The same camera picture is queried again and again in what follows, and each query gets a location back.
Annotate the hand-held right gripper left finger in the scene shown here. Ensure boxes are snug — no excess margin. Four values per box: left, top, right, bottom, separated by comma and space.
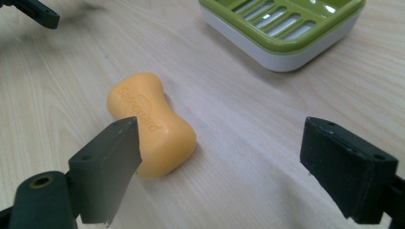
67, 115, 143, 227

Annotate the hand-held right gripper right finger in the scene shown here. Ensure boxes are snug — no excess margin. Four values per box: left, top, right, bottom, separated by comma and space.
299, 115, 399, 225

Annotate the orange soap bar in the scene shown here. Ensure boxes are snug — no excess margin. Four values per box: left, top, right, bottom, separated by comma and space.
106, 72, 198, 179

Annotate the green and white soap dish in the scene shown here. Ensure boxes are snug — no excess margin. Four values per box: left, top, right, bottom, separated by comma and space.
198, 0, 367, 73

